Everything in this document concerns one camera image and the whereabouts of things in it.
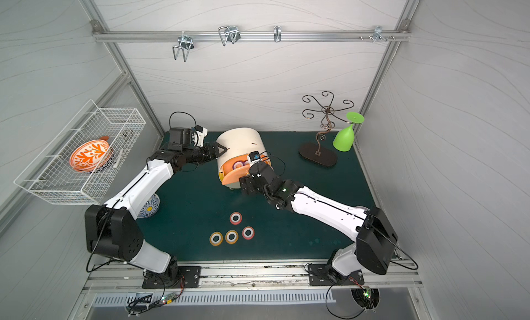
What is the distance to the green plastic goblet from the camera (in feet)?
2.75

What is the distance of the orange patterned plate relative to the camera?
0.65 metres

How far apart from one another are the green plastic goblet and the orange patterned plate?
873mm
